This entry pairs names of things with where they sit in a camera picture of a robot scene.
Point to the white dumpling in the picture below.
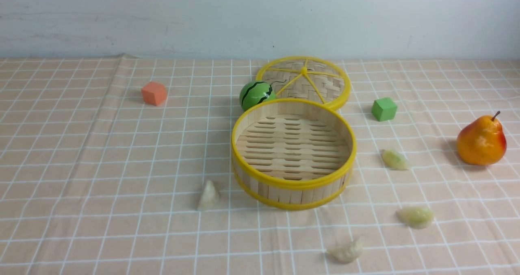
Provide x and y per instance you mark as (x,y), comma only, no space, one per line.
(348,252)
(209,197)

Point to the greenish dumpling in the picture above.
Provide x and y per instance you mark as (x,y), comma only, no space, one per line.
(395,160)
(415,217)

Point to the white dumpling bottom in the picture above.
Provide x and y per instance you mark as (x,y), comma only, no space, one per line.
(348,252)

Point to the bamboo steamer tray yellow rim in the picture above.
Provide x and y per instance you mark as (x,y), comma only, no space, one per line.
(292,154)

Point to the woven bamboo steamer lid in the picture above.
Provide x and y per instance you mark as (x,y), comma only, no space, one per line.
(307,78)

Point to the green toy watermelon ball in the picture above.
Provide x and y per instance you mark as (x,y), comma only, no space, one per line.
(254,93)

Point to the orange foam cube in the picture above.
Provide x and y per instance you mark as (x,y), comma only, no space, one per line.
(154,93)

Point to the green foam cube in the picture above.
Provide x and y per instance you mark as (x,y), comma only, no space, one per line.
(384,109)

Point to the peach grid tablecloth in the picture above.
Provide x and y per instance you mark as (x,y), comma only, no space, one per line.
(96,182)

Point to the orange yellow toy pear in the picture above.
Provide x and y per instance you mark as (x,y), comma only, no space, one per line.
(482,142)

